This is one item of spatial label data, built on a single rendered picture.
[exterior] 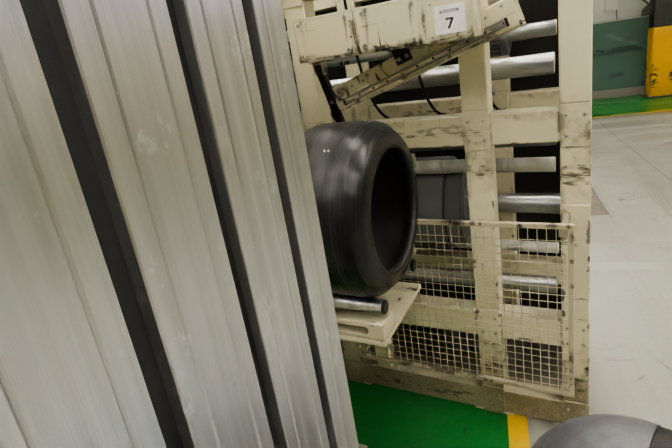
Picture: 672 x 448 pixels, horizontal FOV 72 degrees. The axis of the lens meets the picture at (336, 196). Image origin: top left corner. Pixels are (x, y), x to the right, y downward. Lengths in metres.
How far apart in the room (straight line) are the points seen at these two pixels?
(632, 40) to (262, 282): 10.54
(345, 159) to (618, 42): 9.53
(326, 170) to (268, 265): 1.11
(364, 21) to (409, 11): 0.15
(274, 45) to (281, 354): 0.12
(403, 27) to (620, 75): 9.27
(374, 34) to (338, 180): 0.54
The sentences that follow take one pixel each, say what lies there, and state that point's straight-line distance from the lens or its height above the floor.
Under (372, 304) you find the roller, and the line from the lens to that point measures 1.47.
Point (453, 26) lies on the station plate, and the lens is 1.50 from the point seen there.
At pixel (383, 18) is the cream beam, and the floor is 1.73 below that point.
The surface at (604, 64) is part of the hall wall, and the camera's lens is 10.58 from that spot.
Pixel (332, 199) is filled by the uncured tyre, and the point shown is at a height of 1.29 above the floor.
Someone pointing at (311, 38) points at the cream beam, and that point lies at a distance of 1.67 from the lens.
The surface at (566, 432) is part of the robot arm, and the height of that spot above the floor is 1.34.
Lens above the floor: 1.66
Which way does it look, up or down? 17 degrees down
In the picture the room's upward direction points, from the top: 9 degrees counter-clockwise
